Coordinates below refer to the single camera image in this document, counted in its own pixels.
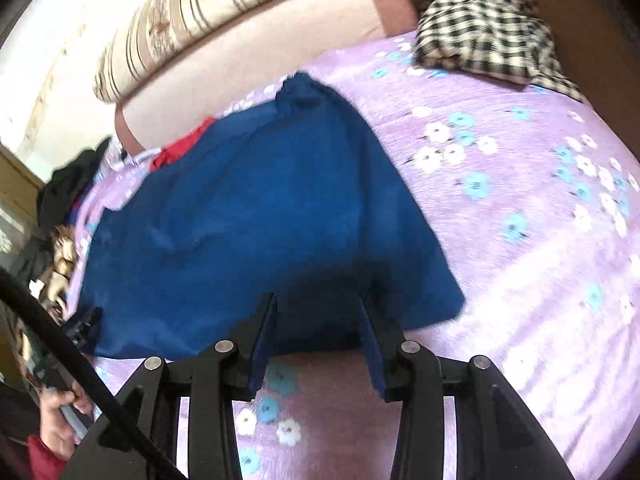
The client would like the black white checkered cloth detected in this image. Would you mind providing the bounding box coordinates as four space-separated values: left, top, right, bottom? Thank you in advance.
415 0 586 103

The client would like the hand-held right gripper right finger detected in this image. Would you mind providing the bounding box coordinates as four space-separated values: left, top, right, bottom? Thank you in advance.
359 292 576 480

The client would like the pink folded quilt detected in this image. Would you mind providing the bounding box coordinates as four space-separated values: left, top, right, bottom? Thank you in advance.
114 0 416 153

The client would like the black garment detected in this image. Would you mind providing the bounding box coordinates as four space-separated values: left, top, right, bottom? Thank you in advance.
36 137 115 238

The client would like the striped floral pillow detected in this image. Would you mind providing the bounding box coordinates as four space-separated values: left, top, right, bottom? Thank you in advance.
94 0 386 103

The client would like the person's left forearm red sleeve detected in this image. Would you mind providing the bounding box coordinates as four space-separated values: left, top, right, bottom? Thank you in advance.
26 434 73 480

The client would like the black cable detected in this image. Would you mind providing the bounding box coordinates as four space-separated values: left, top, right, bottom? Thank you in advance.
0 267 188 480

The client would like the wooden door with glass panel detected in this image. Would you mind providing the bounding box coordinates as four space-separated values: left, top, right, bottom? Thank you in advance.
0 147 48 256

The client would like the purple floral bed sheet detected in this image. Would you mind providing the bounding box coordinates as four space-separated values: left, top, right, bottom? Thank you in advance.
62 30 640 480

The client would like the blue work jacket red collar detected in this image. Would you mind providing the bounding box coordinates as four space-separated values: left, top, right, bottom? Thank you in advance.
65 71 468 361

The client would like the brown beige plush blanket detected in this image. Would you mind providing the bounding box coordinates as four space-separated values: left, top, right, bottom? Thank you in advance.
30 225 78 318

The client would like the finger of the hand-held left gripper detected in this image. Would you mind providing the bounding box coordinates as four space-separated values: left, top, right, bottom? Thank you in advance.
62 306 104 356

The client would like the person's left hand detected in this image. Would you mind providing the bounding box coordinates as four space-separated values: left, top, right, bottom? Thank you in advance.
39 379 97 461

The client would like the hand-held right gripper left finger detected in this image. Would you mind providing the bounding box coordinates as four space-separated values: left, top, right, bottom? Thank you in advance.
62 292 280 480

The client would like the black jacket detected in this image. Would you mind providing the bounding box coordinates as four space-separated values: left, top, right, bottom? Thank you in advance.
15 232 56 286

